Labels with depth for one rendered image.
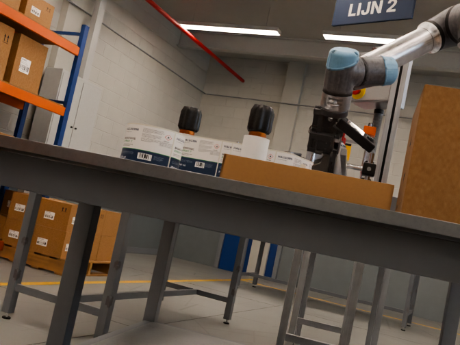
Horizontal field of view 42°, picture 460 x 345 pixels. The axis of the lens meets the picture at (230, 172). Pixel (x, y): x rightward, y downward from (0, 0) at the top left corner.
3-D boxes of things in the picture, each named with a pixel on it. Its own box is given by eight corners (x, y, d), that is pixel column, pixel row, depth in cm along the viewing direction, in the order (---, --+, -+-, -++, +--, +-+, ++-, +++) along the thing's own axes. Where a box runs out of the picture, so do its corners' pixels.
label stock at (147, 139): (170, 179, 215) (179, 139, 217) (181, 178, 196) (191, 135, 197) (115, 166, 210) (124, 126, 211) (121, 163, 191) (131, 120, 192)
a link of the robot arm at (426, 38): (441, 8, 185) (316, 68, 168) (467, -2, 175) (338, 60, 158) (454, 43, 187) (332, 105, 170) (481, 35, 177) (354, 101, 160)
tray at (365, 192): (249, 195, 122) (253, 176, 122) (378, 221, 116) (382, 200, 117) (218, 178, 93) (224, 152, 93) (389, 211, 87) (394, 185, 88)
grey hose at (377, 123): (363, 165, 220) (374, 110, 221) (373, 167, 219) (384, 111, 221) (363, 164, 216) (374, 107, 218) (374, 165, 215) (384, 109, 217)
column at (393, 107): (363, 233, 205) (398, 45, 211) (376, 235, 205) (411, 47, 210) (363, 232, 201) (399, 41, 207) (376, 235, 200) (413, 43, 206)
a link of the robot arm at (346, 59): (369, 53, 146) (339, 53, 143) (361, 96, 150) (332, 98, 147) (351, 45, 152) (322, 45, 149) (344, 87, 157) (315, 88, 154)
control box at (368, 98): (363, 109, 224) (373, 60, 225) (404, 109, 211) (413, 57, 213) (348, 101, 217) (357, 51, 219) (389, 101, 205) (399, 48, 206)
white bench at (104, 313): (155, 302, 504) (175, 209, 511) (236, 324, 475) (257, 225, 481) (-12, 315, 330) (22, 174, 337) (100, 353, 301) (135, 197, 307)
